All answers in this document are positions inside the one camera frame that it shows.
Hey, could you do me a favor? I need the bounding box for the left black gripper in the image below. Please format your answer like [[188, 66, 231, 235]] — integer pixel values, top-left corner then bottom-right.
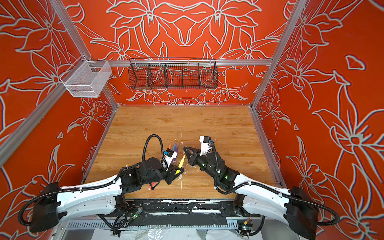
[[143, 163, 186, 185]]

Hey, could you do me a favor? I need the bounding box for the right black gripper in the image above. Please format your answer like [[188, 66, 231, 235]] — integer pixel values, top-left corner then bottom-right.
[[182, 146, 220, 181]]

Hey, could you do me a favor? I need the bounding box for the yellow marker pen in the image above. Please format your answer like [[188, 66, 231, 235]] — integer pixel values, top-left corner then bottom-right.
[[176, 155, 186, 175]]

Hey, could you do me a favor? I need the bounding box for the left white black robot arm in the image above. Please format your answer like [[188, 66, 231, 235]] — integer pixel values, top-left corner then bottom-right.
[[18, 148, 185, 233]]

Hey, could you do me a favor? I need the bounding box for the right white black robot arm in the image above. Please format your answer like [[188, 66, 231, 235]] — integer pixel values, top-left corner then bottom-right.
[[184, 142, 341, 240]]

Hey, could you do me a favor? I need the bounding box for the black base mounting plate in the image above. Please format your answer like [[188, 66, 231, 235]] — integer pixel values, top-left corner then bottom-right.
[[125, 199, 250, 217]]

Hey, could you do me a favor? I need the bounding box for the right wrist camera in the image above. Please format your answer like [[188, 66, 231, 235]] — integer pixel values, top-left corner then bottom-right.
[[199, 136, 212, 156]]

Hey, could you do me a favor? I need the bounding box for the black wire wall basket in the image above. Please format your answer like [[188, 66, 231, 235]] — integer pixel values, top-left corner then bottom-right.
[[128, 58, 219, 90]]

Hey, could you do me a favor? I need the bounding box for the grey slotted cable duct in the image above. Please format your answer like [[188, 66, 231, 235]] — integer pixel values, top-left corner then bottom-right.
[[62, 220, 239, 231]]

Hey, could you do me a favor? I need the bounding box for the white mesh wall basket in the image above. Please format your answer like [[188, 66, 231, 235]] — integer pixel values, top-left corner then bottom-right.
[[60, 61, 112, 98]]

